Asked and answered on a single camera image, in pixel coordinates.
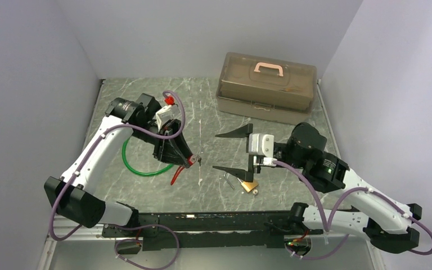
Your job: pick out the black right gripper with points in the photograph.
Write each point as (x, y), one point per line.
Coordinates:
(243, 131)

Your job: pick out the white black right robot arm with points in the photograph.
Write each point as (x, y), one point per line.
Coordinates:
(345, 203)

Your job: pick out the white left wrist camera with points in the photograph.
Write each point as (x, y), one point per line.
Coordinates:
(167, 112)

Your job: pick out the beige plastic toolbox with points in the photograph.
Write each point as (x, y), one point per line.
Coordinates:
(266, 88)

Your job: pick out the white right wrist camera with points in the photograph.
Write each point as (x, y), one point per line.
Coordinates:
(261, 147)

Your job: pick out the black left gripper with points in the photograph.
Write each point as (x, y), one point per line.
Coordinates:
(172, 151)

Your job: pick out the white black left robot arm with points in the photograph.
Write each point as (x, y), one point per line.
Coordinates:
(72, 195)

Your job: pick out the silver key bunch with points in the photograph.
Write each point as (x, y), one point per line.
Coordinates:
(196, 159)

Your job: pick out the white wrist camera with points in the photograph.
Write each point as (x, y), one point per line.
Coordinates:
(167, 112)
(261, 147)

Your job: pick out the brass padlock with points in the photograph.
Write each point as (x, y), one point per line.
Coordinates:
(247, 186)

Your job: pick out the red cable lock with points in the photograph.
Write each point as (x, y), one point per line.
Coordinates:
(180, 171)

